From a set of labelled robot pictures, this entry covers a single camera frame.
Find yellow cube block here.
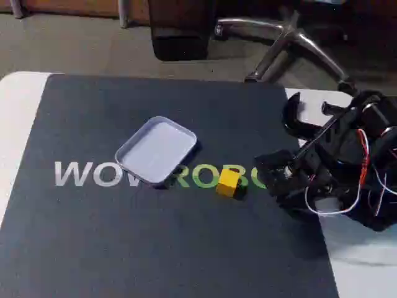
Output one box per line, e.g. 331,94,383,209
216,169,239,198

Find white rectangular tray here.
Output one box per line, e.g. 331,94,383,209
114,115,199,189

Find black table clamp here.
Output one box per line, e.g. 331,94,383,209
281,91,357,139

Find silver office chair base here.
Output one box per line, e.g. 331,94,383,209
213,6,357,91

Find black mat with WOWROBO print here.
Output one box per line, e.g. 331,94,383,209
0,73,341,298

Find dark rectangular box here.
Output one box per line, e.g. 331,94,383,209
148,0,218,61

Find grey metal furniture leg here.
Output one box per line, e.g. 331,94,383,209
9,0,25,19
118,0,130,29

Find white wire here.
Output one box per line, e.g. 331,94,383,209
305,178,360,217

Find red wire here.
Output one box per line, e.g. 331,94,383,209
355,129,372,195

